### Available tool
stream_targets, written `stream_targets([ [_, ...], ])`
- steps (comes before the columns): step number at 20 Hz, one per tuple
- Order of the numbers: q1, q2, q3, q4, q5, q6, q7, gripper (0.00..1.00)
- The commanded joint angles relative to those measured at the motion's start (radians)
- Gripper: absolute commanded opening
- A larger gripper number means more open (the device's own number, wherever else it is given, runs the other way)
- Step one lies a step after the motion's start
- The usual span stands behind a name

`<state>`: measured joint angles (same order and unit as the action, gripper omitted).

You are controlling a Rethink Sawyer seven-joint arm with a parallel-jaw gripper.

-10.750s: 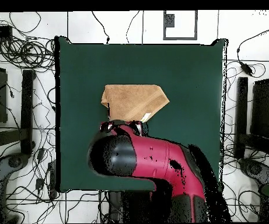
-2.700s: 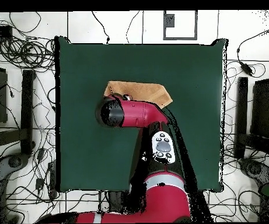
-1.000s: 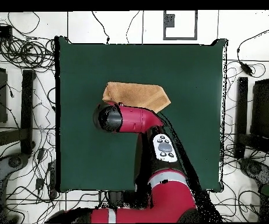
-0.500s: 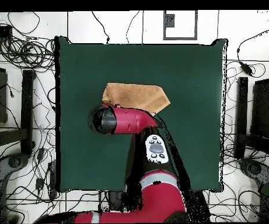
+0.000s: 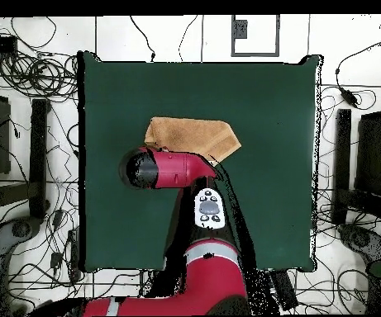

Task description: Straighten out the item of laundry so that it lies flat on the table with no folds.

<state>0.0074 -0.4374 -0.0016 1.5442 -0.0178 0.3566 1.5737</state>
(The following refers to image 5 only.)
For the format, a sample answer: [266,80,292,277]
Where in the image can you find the coiled black cables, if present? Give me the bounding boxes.
[0,52,79,100]

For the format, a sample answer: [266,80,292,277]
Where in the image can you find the tan terry towel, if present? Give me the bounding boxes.
[144,116,243,166]

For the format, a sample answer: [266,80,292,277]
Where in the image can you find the dark green table cloth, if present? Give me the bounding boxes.
[77,50,323,273]

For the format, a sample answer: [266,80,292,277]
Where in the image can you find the grey rectangular floor frame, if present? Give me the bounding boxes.
[231,14,281,58]

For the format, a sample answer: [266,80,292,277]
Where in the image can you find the black power strip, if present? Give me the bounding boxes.
[66,227,81,282]

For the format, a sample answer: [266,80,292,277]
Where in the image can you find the black power adapter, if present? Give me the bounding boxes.
[340,87,360,108]

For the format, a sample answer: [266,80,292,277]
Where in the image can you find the black cable with plug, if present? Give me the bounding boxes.
[129,15,157,63]

